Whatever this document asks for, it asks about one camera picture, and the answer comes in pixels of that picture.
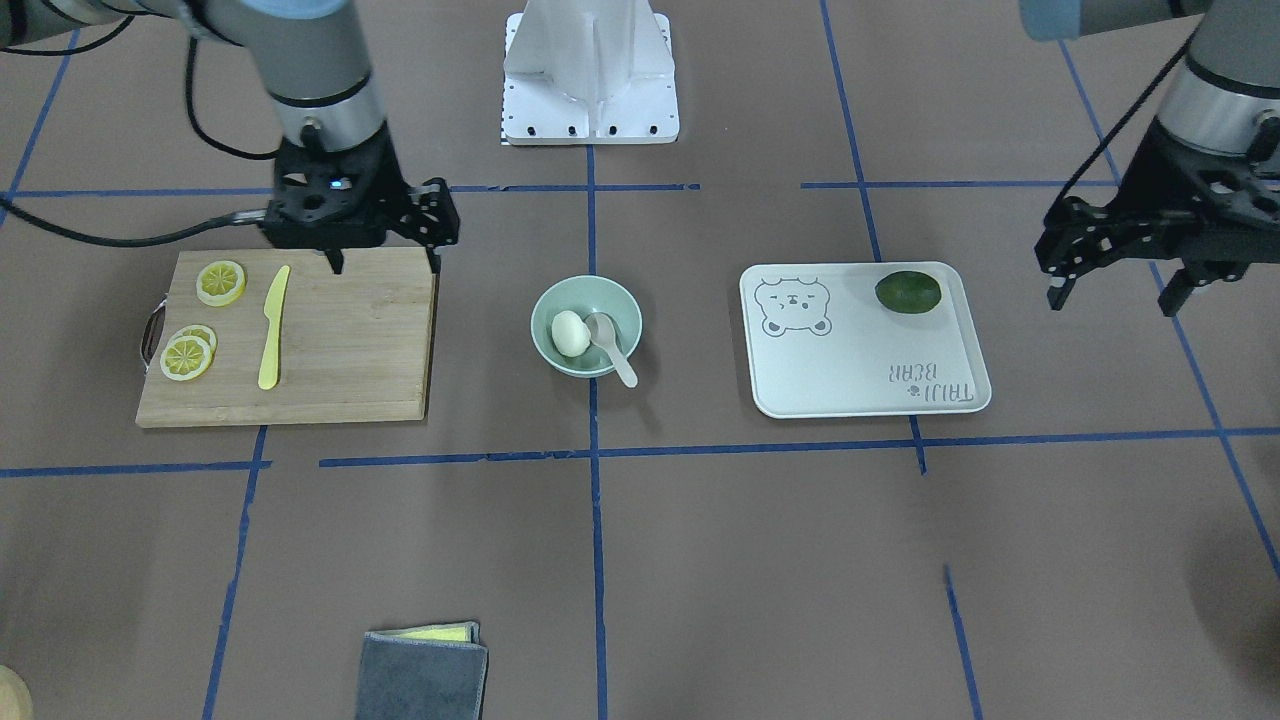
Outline yellow plastic knife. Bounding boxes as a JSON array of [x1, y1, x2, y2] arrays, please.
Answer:
[[257, 265, 291, 391]]

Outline grey folded cloth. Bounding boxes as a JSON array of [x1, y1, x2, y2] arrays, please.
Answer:
[[355, 620, 488, 719]]

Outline wooden mug tree stand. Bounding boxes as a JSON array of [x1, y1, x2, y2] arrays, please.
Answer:
[[0, 665, 35, 720]]

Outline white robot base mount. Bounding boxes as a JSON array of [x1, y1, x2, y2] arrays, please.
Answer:
[[500, 1, 681, 146]]

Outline lone lemon slice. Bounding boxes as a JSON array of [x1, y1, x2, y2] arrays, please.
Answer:
[[195, 259, 246, 307]]

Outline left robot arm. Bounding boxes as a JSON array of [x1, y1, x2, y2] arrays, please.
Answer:
[[1019, 1, 1279, 316]]

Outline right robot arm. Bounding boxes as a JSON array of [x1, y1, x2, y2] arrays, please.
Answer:
[[3, 1, 460, 274]]

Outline green avocado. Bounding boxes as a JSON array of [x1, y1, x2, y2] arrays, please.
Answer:
[[874, 270, 943, 315]]

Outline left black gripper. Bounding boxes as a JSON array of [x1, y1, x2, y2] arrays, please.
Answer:
[[1036, 118, 1279, 318]]

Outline mint green bowl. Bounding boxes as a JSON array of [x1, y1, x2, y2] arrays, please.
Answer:
[[530, 275, 644, 379]]

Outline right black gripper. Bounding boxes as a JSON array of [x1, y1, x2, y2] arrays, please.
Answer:
[[262, 126, 461, 275]]

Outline hidden lemon slice underneath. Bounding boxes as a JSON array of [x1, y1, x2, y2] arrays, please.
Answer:
[[169, 324, 218, 352]]

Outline bamboo cutting board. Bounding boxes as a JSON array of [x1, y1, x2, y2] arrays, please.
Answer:
[[136, 247, 436, 428]]

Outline translucent white spoon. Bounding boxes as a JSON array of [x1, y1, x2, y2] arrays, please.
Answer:
[[585, 313, 637, 389]]

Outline cream bear serving tray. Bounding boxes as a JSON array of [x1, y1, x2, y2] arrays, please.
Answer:
[[739, 261, 992, 419]]

